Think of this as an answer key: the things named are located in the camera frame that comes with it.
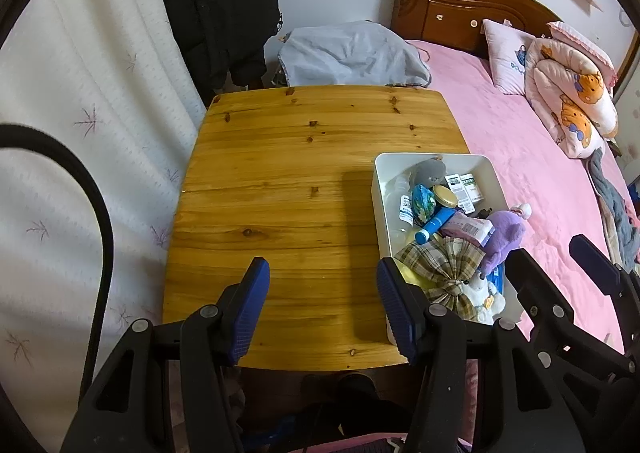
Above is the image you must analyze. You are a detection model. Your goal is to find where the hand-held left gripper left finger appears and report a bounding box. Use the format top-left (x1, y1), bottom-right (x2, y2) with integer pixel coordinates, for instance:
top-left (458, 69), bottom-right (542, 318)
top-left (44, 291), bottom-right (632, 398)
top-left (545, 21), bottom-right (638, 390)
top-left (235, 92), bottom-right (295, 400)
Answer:
top-left (60, 257), bottom-right (272, 453)

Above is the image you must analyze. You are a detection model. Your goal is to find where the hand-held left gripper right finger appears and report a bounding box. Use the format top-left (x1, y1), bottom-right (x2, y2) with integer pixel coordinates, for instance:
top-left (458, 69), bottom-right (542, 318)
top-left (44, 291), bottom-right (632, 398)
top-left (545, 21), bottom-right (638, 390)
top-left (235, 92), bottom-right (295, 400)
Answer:
top-left (376, 257), bottom-right (586, 453)

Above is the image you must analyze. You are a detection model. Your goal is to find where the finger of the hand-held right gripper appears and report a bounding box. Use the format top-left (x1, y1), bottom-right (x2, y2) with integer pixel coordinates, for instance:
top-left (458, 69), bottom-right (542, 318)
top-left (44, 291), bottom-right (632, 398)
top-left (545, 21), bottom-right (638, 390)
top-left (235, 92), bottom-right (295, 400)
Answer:
top-left (507, 247), bottom-right (640, 384)
top-left (569, 234), bottom-right (640, 319)

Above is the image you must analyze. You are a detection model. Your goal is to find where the pink small packet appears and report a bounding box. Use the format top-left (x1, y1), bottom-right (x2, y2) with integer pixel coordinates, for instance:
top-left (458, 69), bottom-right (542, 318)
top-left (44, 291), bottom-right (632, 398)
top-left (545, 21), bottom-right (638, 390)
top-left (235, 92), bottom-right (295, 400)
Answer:
top-left (439, 213), bottom-right (497, 246)

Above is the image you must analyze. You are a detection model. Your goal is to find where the blue floral drawstring pouch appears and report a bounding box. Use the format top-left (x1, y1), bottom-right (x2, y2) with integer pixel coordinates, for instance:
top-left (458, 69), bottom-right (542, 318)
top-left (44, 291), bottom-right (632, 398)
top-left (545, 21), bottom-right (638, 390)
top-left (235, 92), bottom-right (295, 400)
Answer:
top-left (411, 183), bottom-right (438, 224)

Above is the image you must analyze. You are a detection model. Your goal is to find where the white medicine box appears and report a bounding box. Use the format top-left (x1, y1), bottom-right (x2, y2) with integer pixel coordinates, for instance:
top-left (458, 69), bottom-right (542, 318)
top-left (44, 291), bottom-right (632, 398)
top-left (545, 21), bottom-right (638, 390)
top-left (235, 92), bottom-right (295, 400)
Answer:
top-left (444, 173), bottom-right (475, 214)

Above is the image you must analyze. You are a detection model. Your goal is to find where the white plastic bin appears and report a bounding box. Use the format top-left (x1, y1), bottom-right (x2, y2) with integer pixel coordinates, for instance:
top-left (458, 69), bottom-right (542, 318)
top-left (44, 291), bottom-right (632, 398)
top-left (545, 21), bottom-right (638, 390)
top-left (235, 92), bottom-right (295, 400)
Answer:
top-left (371, 152), bottom-right (516, 349)

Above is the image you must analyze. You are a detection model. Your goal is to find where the white fluffy plush toy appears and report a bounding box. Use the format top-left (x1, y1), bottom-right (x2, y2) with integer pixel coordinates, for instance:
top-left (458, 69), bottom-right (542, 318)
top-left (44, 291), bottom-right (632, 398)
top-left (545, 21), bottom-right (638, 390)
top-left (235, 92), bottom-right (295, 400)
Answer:
top-left (460, 273), bottom-right (506, 324)

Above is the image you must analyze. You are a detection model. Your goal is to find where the plaid fabric bow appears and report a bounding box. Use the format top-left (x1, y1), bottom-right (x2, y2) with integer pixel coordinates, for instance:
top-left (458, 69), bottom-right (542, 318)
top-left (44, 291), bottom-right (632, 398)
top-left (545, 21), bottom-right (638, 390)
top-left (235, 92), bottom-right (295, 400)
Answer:
top-left (392, 235), bottom-right (483, 321)

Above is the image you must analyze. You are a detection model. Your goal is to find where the grey blue knit cloth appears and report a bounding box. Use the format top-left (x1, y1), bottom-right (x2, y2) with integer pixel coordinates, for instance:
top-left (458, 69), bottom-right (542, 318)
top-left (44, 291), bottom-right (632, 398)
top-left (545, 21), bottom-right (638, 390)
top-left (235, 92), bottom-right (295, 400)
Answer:
top-left (587, 148), bottom-right (640, 269)

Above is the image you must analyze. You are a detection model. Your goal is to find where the purple plush toy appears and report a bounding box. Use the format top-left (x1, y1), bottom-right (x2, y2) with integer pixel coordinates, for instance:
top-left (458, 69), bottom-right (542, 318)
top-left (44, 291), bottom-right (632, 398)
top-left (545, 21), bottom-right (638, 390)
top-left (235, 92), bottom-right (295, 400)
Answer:
top-left (480, 203), bottom-right (533, 279)

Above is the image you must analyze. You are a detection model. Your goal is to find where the blue tube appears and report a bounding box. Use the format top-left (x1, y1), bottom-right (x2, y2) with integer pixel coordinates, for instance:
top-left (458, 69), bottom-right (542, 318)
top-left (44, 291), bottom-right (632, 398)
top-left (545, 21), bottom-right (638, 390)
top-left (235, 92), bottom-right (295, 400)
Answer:
top-left (414, 210), bottom-right (457, 245)

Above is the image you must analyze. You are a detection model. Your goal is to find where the white medicine bottle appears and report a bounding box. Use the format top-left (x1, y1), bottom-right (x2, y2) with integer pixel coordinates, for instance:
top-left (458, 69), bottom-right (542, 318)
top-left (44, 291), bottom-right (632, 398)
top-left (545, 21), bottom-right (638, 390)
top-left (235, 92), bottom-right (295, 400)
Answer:
top-left (397, 193), bottom-right (416, 229)

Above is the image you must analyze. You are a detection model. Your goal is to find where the gold round compact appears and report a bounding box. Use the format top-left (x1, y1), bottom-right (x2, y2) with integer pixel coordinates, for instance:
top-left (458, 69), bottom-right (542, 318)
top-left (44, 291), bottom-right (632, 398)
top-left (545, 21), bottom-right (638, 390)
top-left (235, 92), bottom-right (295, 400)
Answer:
top-left (431, 184), bottom-right (460, 209)

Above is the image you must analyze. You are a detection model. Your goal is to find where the white green box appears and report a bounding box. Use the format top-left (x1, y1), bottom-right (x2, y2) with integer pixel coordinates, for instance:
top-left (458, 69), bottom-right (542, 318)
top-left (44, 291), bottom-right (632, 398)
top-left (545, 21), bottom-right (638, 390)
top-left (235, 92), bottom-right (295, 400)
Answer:
top-left (460, 173), bottom-right (486, 206)

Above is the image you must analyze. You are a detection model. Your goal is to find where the grey plush ball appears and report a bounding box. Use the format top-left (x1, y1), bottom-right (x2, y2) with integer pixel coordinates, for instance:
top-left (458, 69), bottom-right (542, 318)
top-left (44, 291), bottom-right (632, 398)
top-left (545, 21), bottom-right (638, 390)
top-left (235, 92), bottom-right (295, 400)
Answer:
top-left (410, 158), bottom-right (448, 186)

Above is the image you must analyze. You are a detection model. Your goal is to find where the pink bed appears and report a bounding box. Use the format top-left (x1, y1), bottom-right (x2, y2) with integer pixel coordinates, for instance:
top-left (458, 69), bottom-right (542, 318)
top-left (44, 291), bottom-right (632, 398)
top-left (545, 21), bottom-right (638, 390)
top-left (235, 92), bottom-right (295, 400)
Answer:
top-left (407, 38), bottom-right (640, 354)

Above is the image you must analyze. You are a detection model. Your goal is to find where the pink bear print quilt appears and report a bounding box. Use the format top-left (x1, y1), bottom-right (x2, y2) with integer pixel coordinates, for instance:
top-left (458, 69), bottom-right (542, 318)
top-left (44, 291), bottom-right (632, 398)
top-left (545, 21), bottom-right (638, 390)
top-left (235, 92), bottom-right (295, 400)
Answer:
top-left (525, 36), bottom-right (621, 159)

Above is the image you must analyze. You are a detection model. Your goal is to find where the frilled pink pillow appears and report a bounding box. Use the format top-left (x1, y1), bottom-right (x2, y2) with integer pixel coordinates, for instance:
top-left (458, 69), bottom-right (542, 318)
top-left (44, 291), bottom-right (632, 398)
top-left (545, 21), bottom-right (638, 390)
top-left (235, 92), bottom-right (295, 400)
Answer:
top-left (546, 21), bottom-right (618, 86)

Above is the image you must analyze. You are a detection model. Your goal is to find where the grey white cloth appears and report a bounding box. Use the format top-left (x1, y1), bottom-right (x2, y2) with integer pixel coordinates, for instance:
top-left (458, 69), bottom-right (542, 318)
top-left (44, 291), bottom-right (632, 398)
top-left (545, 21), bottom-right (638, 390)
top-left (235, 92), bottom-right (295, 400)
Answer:
top-left (277, 20), bottom-right (432, 88)

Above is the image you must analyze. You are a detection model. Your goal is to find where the white curtain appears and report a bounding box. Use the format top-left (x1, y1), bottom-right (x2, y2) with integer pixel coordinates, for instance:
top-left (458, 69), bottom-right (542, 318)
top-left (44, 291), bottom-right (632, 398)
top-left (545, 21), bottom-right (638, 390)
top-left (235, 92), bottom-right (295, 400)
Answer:
top-left (0, 0), bottom-right (208, 453)

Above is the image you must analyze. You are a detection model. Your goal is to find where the black jacket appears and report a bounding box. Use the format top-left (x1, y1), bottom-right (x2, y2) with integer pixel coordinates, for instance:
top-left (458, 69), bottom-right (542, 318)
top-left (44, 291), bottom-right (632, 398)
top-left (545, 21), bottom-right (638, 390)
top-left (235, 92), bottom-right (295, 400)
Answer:
top-left (150, 0), bottom-right (281, 91)

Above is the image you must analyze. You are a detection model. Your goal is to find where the brown wooden headboard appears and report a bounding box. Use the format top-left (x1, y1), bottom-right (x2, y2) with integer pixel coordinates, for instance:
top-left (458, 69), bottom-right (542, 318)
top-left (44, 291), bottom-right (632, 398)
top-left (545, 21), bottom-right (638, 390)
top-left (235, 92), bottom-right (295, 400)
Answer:
top-left (390, 0), bottom-right (566, 59)

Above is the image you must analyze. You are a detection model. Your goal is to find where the black cable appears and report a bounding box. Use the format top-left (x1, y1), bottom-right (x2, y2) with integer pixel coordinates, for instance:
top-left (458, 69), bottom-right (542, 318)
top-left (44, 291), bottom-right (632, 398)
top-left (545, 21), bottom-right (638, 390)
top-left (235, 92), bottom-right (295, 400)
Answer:
top-left (0, 123), bottom-right (114, 404)

